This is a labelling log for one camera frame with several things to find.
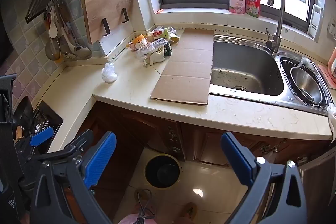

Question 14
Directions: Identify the strawberry print carton box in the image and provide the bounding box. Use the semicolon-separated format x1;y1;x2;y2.
147;30;168;41

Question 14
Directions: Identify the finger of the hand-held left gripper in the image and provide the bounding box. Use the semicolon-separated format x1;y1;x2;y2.
16;126;54;159
26;130;93;161

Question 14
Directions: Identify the pink container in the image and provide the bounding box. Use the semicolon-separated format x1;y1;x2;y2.
328;47;336;75

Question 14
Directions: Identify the black wall rack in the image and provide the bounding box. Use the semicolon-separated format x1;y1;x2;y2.
25;0;57;24

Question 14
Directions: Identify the pink tray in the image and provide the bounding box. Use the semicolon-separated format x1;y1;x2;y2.
318;64;336;88

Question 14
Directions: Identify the brown cardboard sheet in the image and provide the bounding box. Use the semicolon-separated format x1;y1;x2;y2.
150;28;214;105

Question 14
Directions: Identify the crumpled white plastic bag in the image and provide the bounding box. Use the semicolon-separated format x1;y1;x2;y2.
102;63;118;83

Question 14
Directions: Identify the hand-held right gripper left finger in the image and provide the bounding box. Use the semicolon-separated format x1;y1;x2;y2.
31;131;117;224

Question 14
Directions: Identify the steel bowl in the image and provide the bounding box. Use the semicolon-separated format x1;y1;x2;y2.
290;67;323;104

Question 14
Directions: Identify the steel strainer ladle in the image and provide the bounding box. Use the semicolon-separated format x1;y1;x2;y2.
45;38;61;61

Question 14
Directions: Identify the white cloth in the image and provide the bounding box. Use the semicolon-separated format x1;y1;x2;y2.
327;102;336;143

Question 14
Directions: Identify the steel kitchen faucet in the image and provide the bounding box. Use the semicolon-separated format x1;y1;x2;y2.
265;0;286;53

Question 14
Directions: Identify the clear printed plastic wrapper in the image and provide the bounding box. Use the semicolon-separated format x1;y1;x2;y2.
136;38;170;58

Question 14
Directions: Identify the steel soup ladle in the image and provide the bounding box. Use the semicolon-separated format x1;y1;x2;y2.
73;43;92;59

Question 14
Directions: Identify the stainless steel sink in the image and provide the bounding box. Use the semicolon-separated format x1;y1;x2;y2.
209;34;330;116

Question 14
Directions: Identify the white ribbed wall box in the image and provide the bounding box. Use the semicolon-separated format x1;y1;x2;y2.
308;4;323;43

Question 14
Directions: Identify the beige loofah sponge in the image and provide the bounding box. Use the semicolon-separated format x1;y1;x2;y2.
143;46;166;67

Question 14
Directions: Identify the round black waste bin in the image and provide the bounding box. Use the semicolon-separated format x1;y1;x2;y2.
144;154;181;189

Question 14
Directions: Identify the wooden cutting board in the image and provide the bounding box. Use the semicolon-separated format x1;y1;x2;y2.
80;0;134;45

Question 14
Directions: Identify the yellow snack wrapper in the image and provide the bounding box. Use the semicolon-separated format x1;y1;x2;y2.
133;33;148;50

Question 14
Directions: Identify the floor cable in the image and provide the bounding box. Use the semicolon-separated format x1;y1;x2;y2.
135;189;155;224

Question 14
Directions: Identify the clear plastic bag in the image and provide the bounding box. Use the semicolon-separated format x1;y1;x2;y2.
297;57;314;69

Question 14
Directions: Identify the black wok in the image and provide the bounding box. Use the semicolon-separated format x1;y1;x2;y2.
13;97;34;130

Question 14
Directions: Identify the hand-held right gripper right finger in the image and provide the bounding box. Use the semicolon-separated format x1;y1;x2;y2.
220;132;307;224

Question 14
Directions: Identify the white rice spoon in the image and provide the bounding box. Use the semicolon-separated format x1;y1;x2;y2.
49;7;58;39

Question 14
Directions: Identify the black rimmed drain basket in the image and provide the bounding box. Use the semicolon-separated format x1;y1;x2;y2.
280;56;328;109

